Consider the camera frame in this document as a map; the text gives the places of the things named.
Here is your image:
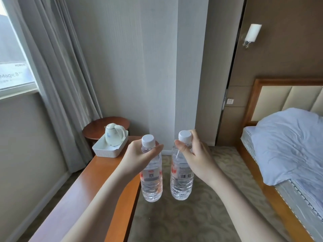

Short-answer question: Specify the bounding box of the person's left hand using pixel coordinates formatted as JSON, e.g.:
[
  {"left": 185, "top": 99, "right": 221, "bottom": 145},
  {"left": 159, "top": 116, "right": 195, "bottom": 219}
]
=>
[{"left": 118, "top": 139, "right": 164, "bottom": 180}]

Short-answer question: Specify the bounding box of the person's right hand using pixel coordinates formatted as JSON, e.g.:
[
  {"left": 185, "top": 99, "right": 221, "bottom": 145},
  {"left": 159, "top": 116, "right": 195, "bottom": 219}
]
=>
[{"left": 174, "top": 129, "right": 221, "bottom": 187}]

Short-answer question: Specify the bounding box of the clear water bottle red label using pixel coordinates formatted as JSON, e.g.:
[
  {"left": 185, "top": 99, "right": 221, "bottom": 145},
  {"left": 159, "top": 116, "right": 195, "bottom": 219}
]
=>
[{"left": 139, "top": 134, "right": 163, "bottom": 203}]

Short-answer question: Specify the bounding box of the clear water bottle barcode label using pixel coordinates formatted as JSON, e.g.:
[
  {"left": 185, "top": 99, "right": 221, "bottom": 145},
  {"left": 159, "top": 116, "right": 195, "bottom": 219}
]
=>
[{"left": 170, "top": 130, "right": 194, "bottom": 201}]

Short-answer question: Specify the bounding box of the person's right forearm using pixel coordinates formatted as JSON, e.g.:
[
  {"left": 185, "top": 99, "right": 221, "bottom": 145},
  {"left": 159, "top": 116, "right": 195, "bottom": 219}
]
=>
[{"left": 207, "top": 172, "right": 285, "bottom": 242}]

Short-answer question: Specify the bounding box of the person's left forearm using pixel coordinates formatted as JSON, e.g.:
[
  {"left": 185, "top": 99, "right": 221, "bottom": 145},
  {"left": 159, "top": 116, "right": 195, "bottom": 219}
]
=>
[{"left": 60, "top": 169, "right": 142, "bottom": 242}]

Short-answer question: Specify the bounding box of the white electric kettle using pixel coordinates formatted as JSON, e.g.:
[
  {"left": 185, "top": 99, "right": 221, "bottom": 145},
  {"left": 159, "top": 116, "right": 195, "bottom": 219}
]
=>
[{"left": 104, "top": 123, "right": 127, "bottom": 147}]

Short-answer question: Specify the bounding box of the white rectangular tray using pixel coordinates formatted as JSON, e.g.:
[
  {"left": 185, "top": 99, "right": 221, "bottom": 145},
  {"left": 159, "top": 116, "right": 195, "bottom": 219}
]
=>
[{"left": 92, "top": 130, "right": 129, "bottom": 158}]

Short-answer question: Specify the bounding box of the round wooden side table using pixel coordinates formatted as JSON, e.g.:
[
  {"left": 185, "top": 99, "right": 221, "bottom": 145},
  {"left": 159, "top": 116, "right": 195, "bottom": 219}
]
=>
[{"left": 82, "top": 116, "right": 131, "bottom": 149}]

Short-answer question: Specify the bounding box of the long wooden desk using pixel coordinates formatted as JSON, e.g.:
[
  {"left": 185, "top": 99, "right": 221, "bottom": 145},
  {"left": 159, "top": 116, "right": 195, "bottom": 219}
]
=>
[{"left": 28, "top": 136, "right": 159, "bottom": 242}]

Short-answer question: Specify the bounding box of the light blue duvet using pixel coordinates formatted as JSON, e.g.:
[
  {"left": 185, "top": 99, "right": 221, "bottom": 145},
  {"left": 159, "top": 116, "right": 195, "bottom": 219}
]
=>
[{"left": 251, "top": 107, "right": 323, "bottom": 217}]

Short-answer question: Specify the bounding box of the padded wooden headboard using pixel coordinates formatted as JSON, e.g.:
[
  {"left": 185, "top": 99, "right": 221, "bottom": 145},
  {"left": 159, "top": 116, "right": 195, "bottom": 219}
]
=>
[{"left": 243, "top": 78, "right": 323, "bottom": 127}]

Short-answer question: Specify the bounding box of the grey curtain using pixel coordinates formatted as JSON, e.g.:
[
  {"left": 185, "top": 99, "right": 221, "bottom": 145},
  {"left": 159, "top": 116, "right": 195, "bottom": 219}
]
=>
[{"left": 15, "top": 0, "right": 103, "bottom": 174}]

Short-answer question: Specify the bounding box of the mattress with patterned trim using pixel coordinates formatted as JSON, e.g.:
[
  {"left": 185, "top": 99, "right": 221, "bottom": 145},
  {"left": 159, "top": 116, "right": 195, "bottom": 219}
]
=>
[{"left": 240, "top": 126, "right": 323, "bottom": 242}]

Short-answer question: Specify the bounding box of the window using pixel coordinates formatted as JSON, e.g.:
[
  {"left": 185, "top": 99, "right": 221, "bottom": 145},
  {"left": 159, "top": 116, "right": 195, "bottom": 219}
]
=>
[{"left": 0, "top": 0, "right": 42, "bottom": 100}]

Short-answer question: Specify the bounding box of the wooden bed frame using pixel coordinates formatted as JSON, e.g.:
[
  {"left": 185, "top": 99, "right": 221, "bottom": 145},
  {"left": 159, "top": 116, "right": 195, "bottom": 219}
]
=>
[{"left": 236, "top": 142, "right": 316, "bottom": 242}]

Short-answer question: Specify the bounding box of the white wall lamp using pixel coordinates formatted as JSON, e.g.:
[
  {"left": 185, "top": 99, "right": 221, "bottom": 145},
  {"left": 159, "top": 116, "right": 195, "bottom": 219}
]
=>
[{"left": 243, "top": 24, "right": 262, "bottom": 49}]

